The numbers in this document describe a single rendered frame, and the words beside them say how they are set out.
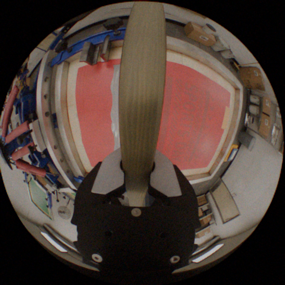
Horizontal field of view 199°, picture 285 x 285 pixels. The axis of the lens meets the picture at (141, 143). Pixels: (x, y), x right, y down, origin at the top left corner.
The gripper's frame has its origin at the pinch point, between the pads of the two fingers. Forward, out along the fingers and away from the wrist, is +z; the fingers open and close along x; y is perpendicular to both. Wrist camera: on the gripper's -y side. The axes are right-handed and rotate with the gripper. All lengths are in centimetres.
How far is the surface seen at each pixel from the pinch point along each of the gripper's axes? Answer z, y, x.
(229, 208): -47, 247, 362
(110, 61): 13.4, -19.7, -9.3
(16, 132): -4, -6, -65
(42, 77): 5.0, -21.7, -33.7
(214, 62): 9.8, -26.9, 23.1
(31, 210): -134, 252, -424
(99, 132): 13.5, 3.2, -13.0
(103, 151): 13.6, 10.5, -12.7
